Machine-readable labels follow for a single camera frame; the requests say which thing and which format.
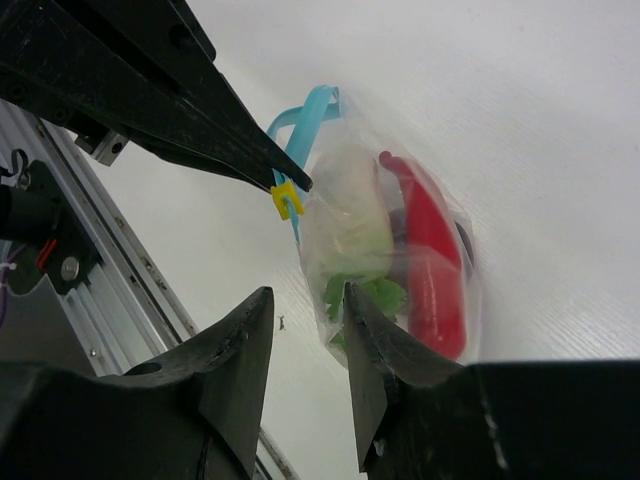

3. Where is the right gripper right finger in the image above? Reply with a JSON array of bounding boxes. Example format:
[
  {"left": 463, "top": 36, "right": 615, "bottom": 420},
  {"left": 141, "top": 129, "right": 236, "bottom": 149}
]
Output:
[{"left": 344, "top": 285, "right": 639, "bottom": 479}]

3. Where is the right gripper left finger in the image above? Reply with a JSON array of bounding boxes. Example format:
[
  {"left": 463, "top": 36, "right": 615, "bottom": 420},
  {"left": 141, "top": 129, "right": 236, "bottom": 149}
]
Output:
[{"left": 1, "top": 287, "right": 275, "bottom": 479}]

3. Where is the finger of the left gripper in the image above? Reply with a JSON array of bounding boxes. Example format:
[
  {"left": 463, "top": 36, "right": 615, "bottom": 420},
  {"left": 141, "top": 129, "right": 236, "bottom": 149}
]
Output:
[
  {"left": 1, "top": 1, "right": 312, "bottom": 191},
  {"left": 1, "top": 66, "right": 275, "bottom": 191}
]

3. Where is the red chili pepper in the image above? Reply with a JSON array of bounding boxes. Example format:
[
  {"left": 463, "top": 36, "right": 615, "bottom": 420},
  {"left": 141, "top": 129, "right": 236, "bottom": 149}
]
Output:
[{"left": 379, "top": 151, "right": 466, "bottom": 360}]

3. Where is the clear zip top bag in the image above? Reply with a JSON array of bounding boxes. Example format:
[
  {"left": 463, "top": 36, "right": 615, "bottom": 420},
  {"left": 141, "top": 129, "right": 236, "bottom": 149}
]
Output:
[{"left": 267, "top": 85, "right": 482, "bottom": 364}]

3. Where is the white radish with leaves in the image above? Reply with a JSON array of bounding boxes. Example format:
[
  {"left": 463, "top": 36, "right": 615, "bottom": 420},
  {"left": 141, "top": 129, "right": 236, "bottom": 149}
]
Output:
[{"left": 298, "top": 144, "right": 408, "bottom": 352}]

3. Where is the purple onion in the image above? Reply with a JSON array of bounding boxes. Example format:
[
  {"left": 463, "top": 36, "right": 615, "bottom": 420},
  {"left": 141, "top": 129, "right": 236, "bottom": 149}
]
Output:
[{"left": 389, "top": 209, "right": 475, "bottom": 268}]

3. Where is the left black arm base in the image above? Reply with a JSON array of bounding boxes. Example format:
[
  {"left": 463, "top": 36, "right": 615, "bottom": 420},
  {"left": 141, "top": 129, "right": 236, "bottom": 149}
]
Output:
[{"left": 1, "top": 149, "right": 101, "bottom": 296}]

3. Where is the aluminium mounting rail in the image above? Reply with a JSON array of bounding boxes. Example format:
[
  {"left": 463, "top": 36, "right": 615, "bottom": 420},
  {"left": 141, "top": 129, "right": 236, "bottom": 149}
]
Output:
[{"left": 1, "top": 103, "right": 289, "bottom": 479}]

